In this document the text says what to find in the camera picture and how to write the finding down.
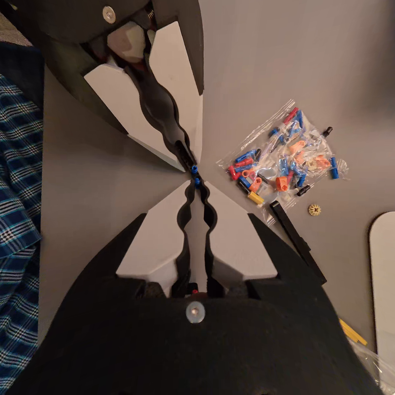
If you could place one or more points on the tan lego gear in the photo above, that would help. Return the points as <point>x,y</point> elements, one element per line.
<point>314,210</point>

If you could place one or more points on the dark cloth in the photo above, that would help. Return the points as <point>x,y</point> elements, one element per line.
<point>21,71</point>

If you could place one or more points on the black lego beam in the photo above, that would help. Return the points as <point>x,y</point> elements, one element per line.
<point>296,240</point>
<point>185,154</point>

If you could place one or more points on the yellow lego beam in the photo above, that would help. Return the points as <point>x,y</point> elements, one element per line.
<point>351,331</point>

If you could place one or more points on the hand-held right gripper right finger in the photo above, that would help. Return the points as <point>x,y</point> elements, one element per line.
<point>240,247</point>

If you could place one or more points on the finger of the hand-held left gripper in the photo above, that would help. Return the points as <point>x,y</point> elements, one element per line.
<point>176,61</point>
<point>117,98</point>

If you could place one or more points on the black lego pin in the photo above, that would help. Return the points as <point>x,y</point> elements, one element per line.
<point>327,131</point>
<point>304,190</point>

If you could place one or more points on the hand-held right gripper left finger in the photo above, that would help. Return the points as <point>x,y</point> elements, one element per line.
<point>151,247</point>

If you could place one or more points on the blue plaid shirt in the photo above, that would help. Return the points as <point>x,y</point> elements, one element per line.
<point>18,216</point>

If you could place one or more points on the clear plastic bag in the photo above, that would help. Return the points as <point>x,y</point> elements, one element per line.
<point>373,367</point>

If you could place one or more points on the clear bag of lego pieces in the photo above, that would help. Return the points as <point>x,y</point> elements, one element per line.
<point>277,166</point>

